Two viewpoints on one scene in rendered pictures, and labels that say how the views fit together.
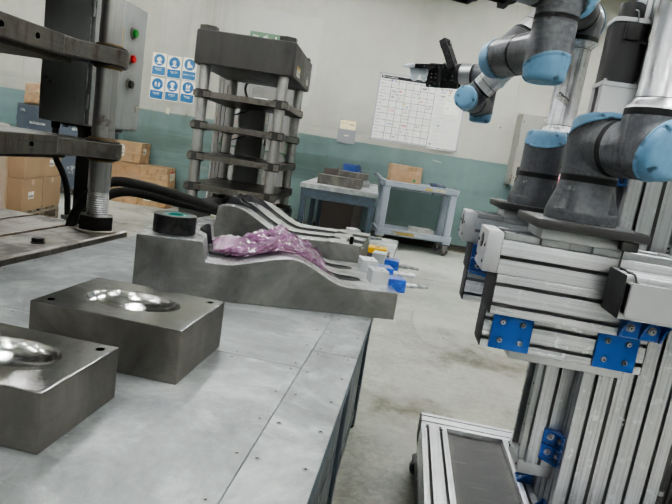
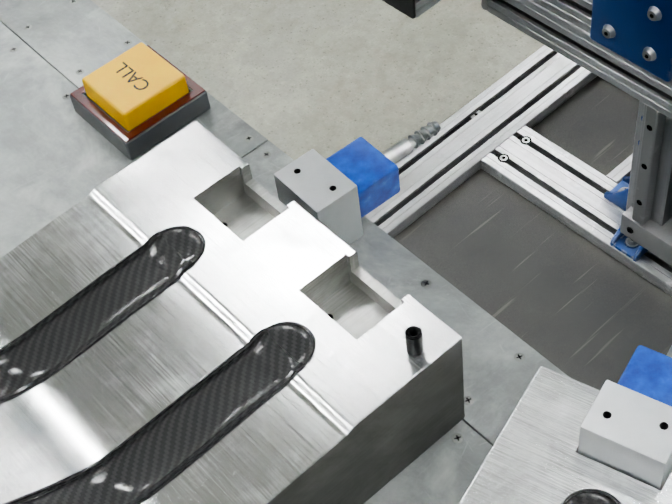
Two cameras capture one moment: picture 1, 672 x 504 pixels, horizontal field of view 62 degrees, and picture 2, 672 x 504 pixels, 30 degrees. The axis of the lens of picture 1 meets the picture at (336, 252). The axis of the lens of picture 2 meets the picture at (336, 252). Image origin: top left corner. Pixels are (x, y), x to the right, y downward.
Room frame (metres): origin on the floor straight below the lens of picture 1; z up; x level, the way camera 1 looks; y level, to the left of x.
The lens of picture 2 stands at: (1.10, 0.27, 1.49)
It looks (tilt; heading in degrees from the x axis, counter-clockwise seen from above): 51 degrees down; 318
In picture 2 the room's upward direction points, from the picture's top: 9 degrees counter-clockwise
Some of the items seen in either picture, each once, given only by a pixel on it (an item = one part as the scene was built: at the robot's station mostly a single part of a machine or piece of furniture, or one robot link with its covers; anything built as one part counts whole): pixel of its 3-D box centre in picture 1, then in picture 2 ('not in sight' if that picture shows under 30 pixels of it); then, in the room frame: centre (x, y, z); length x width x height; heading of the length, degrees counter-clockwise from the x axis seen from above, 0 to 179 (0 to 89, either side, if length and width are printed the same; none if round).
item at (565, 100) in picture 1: (567, 88); not in sight; (1.86, -0.64, 1.41); 0.15 x 0.12 x 0.55; 148
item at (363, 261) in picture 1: (386, 272); (663, 383); (1.27, -0.12, 0.86); 0.13 x 0.05 x 0.05; 100
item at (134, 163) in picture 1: (144, 174); not in sight; (7.78, 2.78, 0.42); 0.86 x 0.33 x 0.83; 87
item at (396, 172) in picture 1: (404, 176); not in sight; (7.45, -0.73, 0.94); 0.41 x 0.33 x 0.29; 95
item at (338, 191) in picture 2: (395, 264); (370, 170); (1.54, -0.17, 0.83); 0.13 x 0.05 x 0.05; 80
